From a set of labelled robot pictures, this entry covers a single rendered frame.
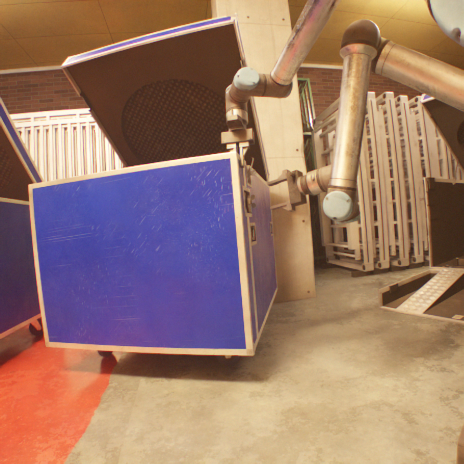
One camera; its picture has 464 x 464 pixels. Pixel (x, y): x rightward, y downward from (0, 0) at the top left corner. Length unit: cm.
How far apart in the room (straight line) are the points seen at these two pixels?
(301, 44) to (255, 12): 204
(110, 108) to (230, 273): 141
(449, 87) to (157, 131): 172
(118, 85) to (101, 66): 14
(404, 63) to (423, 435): 117
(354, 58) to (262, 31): 205
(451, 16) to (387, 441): 103
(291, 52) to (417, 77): 43
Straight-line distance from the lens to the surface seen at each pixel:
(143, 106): 214
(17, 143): 240
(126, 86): 203
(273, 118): 270
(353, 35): 109
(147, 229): 129
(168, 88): 202
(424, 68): 117
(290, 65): 120
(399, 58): 119
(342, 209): 95
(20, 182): 260
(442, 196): 325
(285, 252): 257
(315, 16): 108
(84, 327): 157
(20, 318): 224
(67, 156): 377
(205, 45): 180
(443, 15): 42
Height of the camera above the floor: 68
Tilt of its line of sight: 1 degrees down
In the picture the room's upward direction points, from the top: 5 degrees counter-clockwise
